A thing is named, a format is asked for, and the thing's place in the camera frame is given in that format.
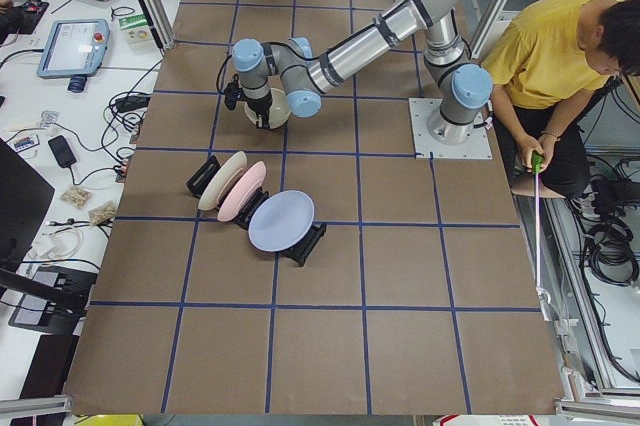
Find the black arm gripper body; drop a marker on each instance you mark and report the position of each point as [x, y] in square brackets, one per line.
[258, 108]

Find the white ceramic bowl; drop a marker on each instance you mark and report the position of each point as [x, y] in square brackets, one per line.
[279, 111]

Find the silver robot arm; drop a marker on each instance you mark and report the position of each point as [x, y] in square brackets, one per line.
[465, 86]

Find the cream plate in rack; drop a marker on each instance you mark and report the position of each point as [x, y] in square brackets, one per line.
[222, 181]

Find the pink plate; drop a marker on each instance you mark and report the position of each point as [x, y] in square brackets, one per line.
[241, 192]

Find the green white carton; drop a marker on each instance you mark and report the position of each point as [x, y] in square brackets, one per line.
[134, 29]

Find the lavender plate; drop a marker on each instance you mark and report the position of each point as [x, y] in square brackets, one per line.
[281, 221]

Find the near teach pendant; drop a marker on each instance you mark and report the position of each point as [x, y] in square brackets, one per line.
[74, 47]

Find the black dish rack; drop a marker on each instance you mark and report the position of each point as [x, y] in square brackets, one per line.
[299, 253]

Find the black phone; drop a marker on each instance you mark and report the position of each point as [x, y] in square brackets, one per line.
[62, 151]

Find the person in yellow shirt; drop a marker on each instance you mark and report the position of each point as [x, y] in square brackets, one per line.
[546, 66]

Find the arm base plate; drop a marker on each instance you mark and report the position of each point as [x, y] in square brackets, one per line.
[435, 138]

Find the green handled stick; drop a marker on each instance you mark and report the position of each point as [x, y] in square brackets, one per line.
[543, 295]

